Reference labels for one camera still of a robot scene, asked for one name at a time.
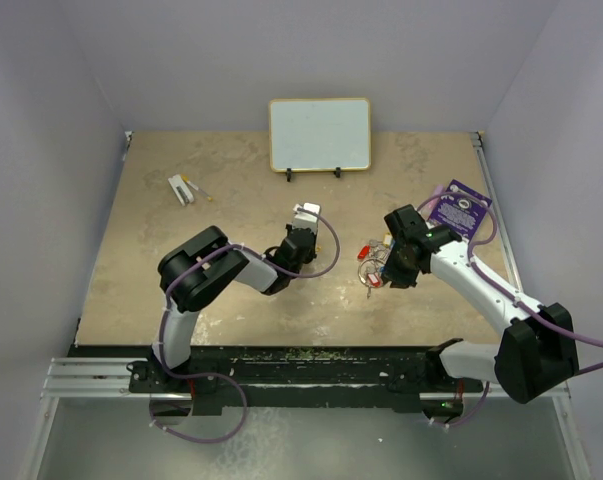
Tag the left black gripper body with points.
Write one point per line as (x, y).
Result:
(310, 254)

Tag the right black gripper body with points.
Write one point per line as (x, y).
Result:
(398, 268)

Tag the keyring with coloured key tags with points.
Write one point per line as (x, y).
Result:
(372, 259)

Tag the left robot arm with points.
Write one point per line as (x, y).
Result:
(197, 272)

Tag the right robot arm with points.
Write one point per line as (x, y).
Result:
(535, 351)

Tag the purple card package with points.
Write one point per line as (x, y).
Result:
(463, 211)

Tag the small whiteboard on stand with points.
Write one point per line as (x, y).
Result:
(320, 135)

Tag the yellow tipped pen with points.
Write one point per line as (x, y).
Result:
(197, 188)

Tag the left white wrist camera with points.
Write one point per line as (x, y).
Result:
(306, 217)

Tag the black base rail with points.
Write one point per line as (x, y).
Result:
(398, 378)

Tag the aluminium frame rail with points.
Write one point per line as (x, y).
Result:
(81, 378)

